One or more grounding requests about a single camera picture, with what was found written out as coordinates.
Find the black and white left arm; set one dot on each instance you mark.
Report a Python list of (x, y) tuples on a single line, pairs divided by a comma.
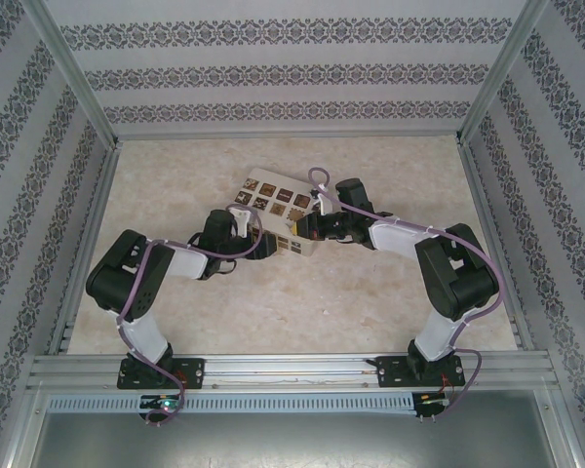
[(141, 273)]

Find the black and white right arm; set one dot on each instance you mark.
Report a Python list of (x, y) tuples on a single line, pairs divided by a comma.
[(458, 273)]

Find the white box with picture tiles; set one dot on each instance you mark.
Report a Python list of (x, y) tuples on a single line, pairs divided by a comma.
[(278, 195)]

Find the small circuit board with light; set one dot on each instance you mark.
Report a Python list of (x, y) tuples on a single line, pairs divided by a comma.
[(162, 403), (431, 399)]

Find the grey metal sheet panel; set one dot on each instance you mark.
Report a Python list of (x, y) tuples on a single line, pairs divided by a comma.
[(292, 443)]

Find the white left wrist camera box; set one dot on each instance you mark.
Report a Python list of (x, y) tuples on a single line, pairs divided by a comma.
[(244, 222)]

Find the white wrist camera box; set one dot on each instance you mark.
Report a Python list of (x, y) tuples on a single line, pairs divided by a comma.
[(325, 202), (244, 222)]

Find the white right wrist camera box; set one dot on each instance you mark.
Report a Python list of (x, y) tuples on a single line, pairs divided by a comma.
[(325, 202)]

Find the aluminium frame side rail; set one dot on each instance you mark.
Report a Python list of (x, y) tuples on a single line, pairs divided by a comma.
[(85, 244), (502, 253)]

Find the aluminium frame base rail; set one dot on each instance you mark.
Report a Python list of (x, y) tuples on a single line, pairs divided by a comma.
[(292, 373)]

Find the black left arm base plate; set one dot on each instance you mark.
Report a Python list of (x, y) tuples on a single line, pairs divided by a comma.
[(190, 373)]

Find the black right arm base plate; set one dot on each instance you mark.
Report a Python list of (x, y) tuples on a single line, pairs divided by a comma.
[(390, 373)]

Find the aluminium frame corner post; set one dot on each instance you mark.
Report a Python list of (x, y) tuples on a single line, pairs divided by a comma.
[(502, 68), (68, 73)]

